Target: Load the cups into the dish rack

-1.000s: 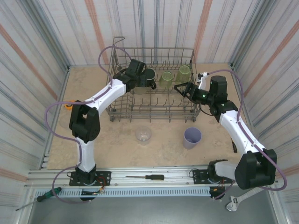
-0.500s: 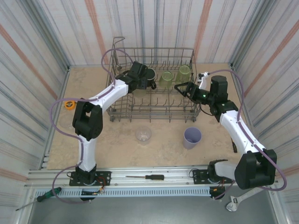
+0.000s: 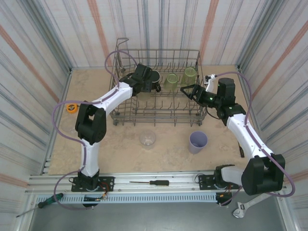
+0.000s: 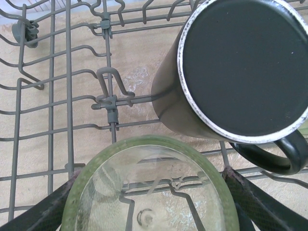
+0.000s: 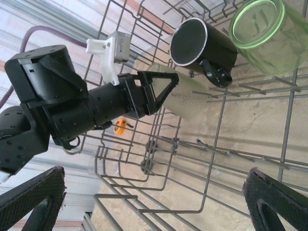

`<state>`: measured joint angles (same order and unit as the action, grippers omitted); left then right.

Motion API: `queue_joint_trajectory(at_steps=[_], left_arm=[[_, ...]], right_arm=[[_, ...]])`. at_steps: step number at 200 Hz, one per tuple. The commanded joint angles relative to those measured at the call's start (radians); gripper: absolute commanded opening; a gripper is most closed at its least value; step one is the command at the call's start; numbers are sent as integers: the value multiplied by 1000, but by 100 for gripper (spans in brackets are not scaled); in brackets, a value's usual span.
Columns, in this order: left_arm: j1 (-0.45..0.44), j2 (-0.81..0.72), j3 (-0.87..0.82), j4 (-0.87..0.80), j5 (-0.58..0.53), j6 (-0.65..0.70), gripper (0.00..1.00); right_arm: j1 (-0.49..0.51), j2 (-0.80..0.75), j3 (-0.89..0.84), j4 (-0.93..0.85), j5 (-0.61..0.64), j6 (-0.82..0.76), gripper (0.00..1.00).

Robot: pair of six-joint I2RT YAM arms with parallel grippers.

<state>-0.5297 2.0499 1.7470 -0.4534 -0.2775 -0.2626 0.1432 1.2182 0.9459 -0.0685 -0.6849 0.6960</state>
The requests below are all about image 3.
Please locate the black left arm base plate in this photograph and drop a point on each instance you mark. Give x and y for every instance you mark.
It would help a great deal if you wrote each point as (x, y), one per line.
(108, 180)

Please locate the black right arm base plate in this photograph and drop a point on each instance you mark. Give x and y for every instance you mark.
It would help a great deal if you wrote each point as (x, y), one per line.
(204, 181)

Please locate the purple plastic cup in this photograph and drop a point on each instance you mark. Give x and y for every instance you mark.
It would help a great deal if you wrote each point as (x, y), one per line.
(197, 143)

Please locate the clear faceted plastic cup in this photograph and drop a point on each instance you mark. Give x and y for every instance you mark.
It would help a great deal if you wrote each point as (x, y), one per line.
(147, 139)

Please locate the silver adjustable wrench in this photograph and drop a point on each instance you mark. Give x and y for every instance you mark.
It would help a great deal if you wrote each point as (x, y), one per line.
(240, 209)

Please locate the black and yellow utility knife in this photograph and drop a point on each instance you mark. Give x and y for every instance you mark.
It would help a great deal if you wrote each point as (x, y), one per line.
(241, 151)

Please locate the orange tape roll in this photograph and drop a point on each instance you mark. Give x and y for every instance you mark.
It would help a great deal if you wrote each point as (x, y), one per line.
(71, 108)

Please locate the aluminium mounting rail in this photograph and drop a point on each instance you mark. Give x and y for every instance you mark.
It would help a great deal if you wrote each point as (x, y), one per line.
(168, 176)

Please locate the black ceramic mug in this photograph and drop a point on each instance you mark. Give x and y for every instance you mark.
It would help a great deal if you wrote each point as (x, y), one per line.
(157, 77)

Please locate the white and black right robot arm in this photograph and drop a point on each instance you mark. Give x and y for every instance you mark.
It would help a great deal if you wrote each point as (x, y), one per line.
(247, 134)

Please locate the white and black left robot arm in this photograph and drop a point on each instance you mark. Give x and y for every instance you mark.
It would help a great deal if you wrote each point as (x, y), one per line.
(113, 96)

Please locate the pale yellow-green translucent cup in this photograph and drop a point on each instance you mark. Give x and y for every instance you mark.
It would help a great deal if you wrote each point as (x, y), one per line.
(188, 75)

